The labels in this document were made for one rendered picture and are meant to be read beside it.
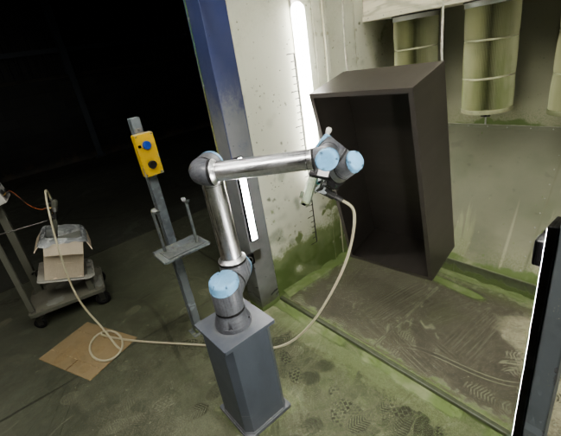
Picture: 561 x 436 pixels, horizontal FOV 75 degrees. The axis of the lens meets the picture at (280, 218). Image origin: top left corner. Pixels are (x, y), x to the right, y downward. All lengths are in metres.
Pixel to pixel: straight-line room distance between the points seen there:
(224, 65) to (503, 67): 1.82
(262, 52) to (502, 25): 1.53
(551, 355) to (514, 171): 2.22
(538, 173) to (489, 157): 0.36
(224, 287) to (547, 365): 1.24
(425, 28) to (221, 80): 1.60
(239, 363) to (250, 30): 1.95
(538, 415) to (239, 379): 1.26
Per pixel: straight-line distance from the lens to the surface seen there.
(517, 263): 3.12
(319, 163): 1.47
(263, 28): 2.65
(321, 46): 3.00
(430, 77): 1.97
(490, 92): 3.00
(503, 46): 2.98
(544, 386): 1.26
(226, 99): 2.44
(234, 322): 1.89
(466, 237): 3.24
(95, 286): 3.83
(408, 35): 3.23
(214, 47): 2.43
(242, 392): 2.07
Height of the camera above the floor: 1.87
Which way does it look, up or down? 24 degrees down
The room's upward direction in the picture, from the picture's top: 9 degrees counter-clockwise
